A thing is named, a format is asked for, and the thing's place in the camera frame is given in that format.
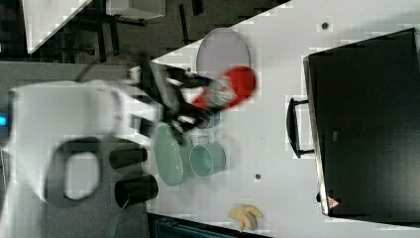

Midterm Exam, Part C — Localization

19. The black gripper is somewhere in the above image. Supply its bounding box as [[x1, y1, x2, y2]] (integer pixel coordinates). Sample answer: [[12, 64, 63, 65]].
[[135, 60, 217, 145]]

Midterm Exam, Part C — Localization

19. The red ketchup bottle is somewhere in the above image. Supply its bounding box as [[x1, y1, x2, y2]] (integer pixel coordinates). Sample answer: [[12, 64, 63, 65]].
[[192, 66, 257, 110]]

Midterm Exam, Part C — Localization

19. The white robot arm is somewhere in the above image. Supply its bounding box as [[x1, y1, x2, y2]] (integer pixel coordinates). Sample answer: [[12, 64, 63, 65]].
[[1, 60, 210, 238]]

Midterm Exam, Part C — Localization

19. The silver toaster oven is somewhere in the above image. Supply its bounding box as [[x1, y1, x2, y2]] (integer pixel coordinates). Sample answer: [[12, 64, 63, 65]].
[[302, 28, 420, 227]]

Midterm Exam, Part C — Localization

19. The small blue bowl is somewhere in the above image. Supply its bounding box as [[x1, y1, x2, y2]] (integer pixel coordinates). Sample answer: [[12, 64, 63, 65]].
[[198, 112, 221, 130]]

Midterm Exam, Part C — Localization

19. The green perforated colander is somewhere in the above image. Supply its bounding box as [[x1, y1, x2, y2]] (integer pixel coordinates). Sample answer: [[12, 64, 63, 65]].
[[154, 124, 192, 186]]

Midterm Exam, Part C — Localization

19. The grey round plate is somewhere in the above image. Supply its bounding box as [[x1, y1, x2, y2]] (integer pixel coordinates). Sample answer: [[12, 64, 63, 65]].
[[196, 28, 250, 78]]

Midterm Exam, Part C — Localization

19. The lower black cylinder cup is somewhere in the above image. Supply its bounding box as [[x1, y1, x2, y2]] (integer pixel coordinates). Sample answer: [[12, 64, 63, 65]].
[[114, 175, 158, 208]]

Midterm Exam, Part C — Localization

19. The yellow toy banana bunch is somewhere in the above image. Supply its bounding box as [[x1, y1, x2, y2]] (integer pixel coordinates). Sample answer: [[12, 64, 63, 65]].
[[228, 205, 263, 232]]

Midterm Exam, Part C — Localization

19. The white side table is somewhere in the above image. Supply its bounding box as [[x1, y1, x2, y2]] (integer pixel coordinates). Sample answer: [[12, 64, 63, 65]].
[[22, 0, 92, 54]]

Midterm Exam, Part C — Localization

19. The green cup with handle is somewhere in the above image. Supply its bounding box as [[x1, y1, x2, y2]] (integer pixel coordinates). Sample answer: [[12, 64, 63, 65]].
[[189, 136, 226, 178]]

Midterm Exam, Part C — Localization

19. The blue metal frame rail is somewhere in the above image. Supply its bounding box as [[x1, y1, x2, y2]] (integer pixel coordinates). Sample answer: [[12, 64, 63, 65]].
[[151, 218, 266, 238]]

